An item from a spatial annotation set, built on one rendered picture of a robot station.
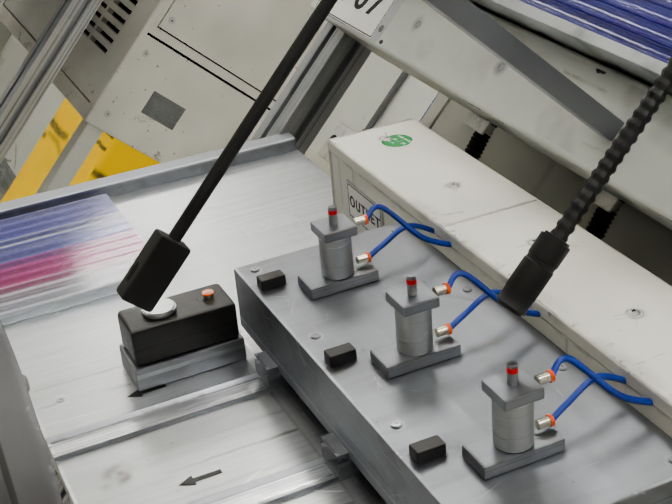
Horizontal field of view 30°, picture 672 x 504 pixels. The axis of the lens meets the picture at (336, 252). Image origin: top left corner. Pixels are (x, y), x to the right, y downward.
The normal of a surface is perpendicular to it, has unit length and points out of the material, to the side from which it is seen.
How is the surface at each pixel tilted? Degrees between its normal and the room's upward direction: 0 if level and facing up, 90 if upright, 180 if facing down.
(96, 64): 90
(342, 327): 42
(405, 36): 90
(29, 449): 67
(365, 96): 90
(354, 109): 90
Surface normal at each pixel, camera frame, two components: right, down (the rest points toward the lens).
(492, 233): -0.07, -0.88
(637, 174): -0.72, -0.40
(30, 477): 0.36, -0.02
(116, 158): 0.42, 0.40
